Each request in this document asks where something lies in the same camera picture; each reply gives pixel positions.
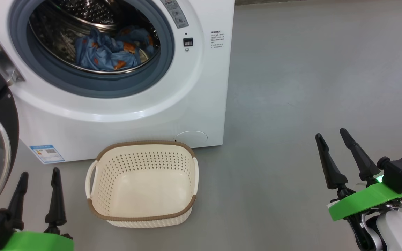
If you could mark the silver metal door hinge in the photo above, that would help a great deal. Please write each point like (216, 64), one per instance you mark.
(2, 59)

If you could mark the small printed text sticker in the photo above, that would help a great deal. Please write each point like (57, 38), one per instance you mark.
(217, 39)

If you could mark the blue energy label sticker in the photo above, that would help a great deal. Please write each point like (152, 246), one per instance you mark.
(47, 154)

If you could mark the blue clothes with orange print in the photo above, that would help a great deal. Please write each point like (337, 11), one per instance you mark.
(99, 52)

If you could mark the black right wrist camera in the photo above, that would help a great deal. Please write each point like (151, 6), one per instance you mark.
(401, 172)

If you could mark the white front-load washing machine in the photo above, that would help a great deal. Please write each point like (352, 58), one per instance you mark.
(194, 97)

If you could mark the cream basket with brown rim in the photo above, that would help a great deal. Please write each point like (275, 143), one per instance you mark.
(141, 188)

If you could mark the round white filter cover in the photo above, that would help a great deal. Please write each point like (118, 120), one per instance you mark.
(192, 136)

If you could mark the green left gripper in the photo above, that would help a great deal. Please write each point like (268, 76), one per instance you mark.
(37, 242)

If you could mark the grey rubber door gasket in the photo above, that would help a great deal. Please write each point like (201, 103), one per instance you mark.
(99, 83)

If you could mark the perforated steel drum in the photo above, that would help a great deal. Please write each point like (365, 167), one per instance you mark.
(82, 14)

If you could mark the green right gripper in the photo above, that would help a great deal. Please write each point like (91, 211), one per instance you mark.
(361, 202)

